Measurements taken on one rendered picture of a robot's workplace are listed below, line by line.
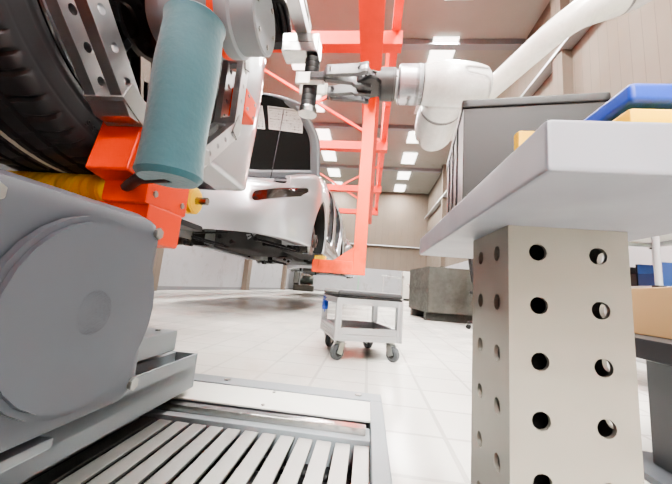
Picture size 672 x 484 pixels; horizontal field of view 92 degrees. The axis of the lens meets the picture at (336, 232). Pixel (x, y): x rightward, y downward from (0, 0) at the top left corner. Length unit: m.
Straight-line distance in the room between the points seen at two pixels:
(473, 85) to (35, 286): 0.78
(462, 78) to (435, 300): 4.03
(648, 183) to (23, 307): 0.36
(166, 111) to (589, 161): 0.46
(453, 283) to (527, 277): 4.42
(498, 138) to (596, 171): 0.19
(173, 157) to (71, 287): 0.25
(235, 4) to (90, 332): 0.58
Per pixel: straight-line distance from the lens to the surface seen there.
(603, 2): 1.10
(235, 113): 0.96
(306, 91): 0.84
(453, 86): 0.81
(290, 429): 0.76
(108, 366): 0.33
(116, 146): 0.63
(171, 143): 0.49
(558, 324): 0.35
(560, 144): 0.21
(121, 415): 0.72
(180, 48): 0.55
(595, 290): 0.36
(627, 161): 0.23
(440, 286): 4.69
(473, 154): 0.39
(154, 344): 0.79
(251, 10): 0.71
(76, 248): 0.28
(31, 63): 0.63
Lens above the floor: 0.35
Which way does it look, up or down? 9 degrees up
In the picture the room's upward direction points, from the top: 5 degrees clockwise
